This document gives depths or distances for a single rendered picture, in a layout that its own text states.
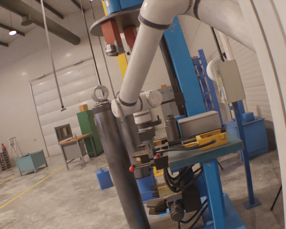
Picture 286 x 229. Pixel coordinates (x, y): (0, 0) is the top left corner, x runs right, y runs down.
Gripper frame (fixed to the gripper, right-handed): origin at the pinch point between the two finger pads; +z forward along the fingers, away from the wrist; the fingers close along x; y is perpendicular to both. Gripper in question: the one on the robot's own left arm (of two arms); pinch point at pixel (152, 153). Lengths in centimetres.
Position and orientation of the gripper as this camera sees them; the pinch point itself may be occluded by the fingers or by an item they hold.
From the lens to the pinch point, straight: 139.6
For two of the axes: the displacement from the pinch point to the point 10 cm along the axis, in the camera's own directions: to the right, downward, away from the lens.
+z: 2.6, 9.6, 0.4
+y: -9.0, 2.3, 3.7
